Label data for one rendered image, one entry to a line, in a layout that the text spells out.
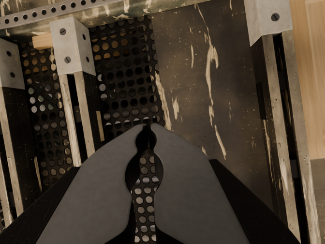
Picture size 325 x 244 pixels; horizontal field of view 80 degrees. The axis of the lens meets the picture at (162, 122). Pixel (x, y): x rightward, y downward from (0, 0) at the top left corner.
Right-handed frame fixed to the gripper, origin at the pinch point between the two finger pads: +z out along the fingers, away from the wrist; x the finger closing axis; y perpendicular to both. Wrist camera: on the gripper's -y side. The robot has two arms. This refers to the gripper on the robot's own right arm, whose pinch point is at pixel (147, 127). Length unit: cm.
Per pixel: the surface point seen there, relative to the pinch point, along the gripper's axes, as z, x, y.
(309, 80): 30.8, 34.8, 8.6
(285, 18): 32.6, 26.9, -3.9
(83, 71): 35.5, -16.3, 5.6
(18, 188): 25, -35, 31
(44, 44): 45, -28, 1
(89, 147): 26.7, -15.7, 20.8
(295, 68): 27.8, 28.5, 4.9
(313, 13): 38, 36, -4
